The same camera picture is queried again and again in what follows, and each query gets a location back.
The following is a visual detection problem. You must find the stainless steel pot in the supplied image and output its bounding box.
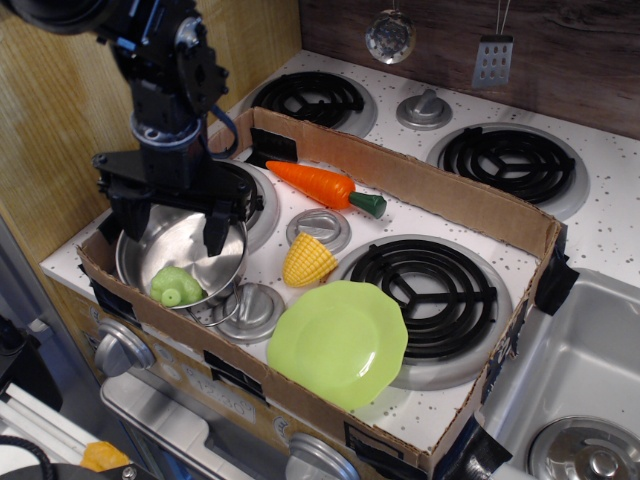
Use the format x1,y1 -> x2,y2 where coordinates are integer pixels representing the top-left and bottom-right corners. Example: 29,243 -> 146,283
116,206 -> 248,327

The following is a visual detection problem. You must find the silver back stove knob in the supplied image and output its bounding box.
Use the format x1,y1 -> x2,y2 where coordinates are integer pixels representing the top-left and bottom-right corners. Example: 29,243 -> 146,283
396,89 -> 453,131

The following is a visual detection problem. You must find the black cable bottom left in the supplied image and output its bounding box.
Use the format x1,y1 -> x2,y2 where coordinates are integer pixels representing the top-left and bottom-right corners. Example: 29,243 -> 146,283
0,434 -> 56,480

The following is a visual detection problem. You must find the silver middle stove knob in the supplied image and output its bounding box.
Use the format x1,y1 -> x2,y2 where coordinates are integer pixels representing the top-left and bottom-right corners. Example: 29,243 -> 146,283
286,208 -> 352,253

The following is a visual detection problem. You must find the yellow object bottom left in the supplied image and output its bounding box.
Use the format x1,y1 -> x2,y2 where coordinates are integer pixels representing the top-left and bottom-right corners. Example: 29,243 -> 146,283
80,441 -> 130,472

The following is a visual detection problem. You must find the green plastic plate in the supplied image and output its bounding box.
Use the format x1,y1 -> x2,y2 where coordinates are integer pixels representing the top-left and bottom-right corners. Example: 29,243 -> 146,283
267,280 -> 408,411

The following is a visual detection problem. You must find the silver right oven knob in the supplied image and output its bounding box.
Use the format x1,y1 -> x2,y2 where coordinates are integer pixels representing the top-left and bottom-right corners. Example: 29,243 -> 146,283
285,433 -> 360,480

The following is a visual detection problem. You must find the front right black burner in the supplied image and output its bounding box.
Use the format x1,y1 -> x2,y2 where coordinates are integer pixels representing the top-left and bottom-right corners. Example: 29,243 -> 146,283
329,234 -> 513,391

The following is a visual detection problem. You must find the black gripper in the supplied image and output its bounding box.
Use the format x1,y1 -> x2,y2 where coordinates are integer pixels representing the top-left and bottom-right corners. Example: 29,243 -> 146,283
92,138 -> 249,257

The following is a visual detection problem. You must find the silver sink drain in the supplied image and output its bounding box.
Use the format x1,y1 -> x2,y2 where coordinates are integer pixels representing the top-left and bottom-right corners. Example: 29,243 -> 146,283
526,416 -> 639,479

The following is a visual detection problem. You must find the orange toy carrot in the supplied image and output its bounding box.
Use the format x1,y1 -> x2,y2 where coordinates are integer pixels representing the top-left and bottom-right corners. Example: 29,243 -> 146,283
266,160 -> 387,219

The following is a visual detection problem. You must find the brown cardboard fence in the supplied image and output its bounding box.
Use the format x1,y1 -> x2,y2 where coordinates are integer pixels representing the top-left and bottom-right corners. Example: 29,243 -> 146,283
78,108 -> 565,477

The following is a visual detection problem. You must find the hanging silver slotted spatula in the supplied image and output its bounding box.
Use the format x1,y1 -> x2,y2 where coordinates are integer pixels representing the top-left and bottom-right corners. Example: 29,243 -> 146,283
472,1 -> 514,90

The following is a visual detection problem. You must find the silver left oven knob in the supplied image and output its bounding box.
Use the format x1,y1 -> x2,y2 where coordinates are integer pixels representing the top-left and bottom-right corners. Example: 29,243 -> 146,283
94,319 -> 155,377

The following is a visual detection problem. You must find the silver sink basin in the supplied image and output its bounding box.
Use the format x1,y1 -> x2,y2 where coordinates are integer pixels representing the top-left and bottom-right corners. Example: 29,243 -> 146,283
481,269 -> 639,479

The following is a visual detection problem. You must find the silver front top knob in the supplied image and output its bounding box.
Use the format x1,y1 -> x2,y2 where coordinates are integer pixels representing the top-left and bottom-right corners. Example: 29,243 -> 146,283
212,283 -> 285,344

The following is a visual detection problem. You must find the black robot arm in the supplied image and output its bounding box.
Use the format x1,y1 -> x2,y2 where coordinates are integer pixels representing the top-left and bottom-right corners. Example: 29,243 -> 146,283
6,1 -> 251,256

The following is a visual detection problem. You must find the silver oven door handle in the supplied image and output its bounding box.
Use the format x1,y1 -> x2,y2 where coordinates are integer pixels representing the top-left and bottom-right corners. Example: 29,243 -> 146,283
100,373 -> 286,479

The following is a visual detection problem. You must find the yellow toy corn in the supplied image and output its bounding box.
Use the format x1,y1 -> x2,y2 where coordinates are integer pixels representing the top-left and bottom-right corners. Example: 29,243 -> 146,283
282,233 -> 338,288

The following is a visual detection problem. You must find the front left black burner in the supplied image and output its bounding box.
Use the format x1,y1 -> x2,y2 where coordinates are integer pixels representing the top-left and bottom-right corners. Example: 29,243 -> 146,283
221,160 -> 280,254

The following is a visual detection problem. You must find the hanging silver strainer ladle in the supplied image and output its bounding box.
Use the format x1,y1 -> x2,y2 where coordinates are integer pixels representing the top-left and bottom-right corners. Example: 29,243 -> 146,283
365,1 -> 417,65

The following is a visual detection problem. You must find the silver stove knob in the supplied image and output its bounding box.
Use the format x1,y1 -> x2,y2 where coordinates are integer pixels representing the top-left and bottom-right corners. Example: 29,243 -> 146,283
286,208 -> 352,253
396,89 -> 453,131

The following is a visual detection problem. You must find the silver oven knob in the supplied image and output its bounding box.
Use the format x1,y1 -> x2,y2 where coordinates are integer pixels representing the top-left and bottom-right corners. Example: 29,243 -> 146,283
94,319 -> 155,377
285,433 -> 360,480

